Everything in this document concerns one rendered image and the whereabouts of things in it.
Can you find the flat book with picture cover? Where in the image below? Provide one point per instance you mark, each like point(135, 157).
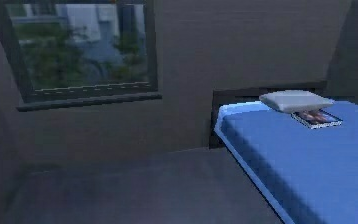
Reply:
point(317, 118)

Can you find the dark framed window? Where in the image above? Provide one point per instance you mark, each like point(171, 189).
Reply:
point(80, 50)

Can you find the grey pillow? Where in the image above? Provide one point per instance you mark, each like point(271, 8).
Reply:
point(295, 100)

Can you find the blue bed with dark frame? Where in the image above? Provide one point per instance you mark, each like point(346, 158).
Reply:
point(297, 160)

